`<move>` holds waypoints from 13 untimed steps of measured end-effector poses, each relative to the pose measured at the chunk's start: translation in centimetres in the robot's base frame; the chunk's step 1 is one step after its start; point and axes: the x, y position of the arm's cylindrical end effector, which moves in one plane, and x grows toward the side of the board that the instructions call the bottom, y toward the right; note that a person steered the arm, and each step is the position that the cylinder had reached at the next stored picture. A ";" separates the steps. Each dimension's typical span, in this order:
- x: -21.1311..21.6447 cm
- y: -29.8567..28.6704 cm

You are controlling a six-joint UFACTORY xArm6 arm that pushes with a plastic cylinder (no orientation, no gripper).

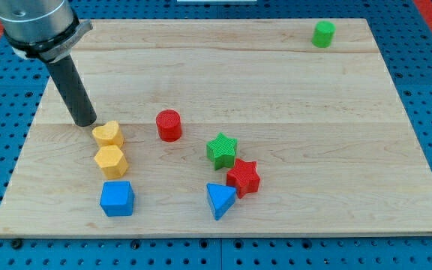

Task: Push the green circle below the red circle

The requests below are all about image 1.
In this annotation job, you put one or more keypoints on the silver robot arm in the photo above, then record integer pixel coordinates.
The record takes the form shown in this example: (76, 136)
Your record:
(42, 29)

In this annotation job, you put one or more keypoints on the wooden board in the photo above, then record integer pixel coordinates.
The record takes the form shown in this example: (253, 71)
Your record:
(335, 150)

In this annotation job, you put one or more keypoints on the green star block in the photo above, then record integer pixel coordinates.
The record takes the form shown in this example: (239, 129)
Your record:
(221, 151)

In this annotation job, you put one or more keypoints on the red cylinder block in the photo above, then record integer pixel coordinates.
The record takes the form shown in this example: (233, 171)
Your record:
(169, 125)

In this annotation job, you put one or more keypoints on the red star block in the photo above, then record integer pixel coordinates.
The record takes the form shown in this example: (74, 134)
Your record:
(243, 177)

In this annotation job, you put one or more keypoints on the blue triangle block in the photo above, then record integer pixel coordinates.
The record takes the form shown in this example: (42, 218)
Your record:
(220, 199)

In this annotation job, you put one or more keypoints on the yellow heart block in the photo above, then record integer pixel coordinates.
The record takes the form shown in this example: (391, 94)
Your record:
(109, 134)

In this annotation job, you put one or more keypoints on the yellow hexagon block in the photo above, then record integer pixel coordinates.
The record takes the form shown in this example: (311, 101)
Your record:
(111, 161)

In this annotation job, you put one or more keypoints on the blue cube block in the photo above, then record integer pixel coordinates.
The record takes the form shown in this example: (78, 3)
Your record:
(117, 198)

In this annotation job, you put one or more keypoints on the green cylinder block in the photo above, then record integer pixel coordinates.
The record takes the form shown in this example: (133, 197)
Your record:
(323, 34)

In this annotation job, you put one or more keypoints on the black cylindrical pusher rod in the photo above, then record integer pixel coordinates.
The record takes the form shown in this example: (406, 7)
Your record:
(67, 80)

